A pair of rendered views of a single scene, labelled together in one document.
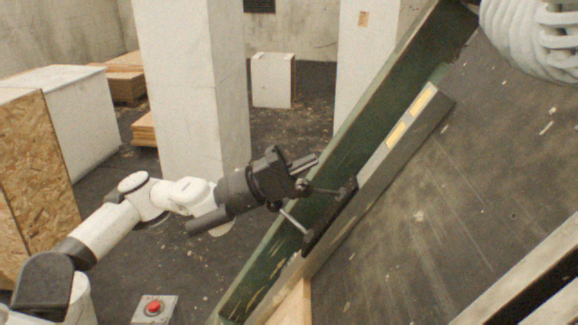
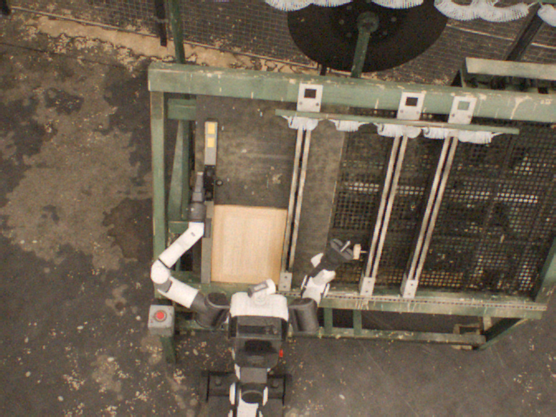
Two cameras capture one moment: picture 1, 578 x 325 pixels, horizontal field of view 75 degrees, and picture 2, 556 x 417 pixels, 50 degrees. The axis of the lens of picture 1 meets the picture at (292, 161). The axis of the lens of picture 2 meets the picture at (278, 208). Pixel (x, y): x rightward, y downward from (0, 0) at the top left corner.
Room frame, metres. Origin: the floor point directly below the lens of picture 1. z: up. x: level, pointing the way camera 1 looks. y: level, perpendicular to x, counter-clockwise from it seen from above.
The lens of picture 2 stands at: (0.52, 1.38, 3.96)
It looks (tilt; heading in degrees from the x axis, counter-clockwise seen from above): 62 degrees down; 260
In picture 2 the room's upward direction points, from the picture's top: 11 degrees clockwise
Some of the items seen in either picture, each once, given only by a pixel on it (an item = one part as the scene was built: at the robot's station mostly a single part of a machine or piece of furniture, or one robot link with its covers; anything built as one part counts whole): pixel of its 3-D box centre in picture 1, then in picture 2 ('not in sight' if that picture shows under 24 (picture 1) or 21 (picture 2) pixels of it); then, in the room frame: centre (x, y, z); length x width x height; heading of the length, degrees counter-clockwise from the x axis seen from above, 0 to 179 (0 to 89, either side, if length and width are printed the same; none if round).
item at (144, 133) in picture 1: (162, 131); not in sight; (4.14, 1.55, 0.15); 0.61 x 0.52 x 0.31; 170
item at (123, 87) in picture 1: (143, 71); not in sight; (6.65, 2.64, 0.23); 2.45 x 1.03 x 0.45; 170
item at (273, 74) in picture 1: (274, 79); not in sight; (5.64, 0.28, 0.36); 0.58 x 0.45 x 0.72; 80
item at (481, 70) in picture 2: not in sight; (499, 124); (-0.96, -0.59, 1.38); 0.70 x 0.15 x 0.85; 179
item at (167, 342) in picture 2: not in sight; (168, 343); (0.85, 0.44, 0.38); 0.06 x 0.06 x 0.75; 89
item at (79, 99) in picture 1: (60, 124); not in sight; (3.56, 2.36, 0.48); 1.00 x 0.64 x 0.95; 170
